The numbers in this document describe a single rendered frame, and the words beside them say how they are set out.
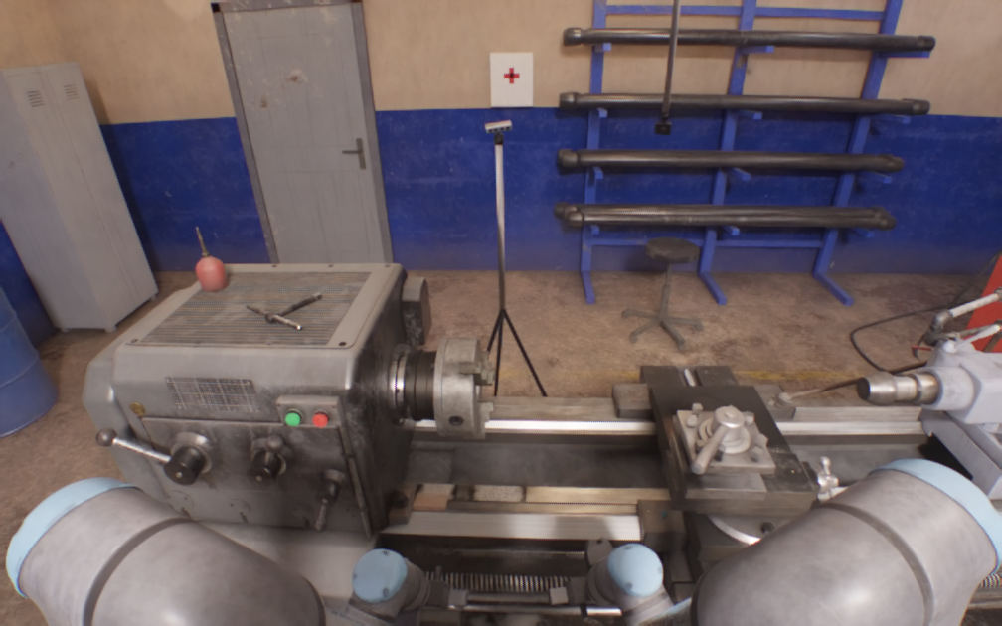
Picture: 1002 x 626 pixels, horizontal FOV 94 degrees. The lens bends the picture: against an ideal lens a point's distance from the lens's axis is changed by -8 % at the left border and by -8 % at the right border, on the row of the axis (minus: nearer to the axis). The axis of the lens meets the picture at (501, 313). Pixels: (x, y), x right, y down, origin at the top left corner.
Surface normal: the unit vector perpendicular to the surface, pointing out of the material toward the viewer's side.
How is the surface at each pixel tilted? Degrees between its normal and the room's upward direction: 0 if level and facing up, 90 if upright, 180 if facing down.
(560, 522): 36
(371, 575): 19
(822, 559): 29
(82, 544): 13
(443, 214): 90
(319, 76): 90
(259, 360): 45
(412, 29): 90
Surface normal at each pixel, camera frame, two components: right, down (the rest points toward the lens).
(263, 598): 0.78, -0.53
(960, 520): 0.18, -0.56
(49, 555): -0.25, -0.44
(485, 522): -0.04, -0.41
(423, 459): -0.02, -0.87
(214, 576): 0.59, -0.69
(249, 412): -0.05, 0.50
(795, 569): -0.61, -0.62
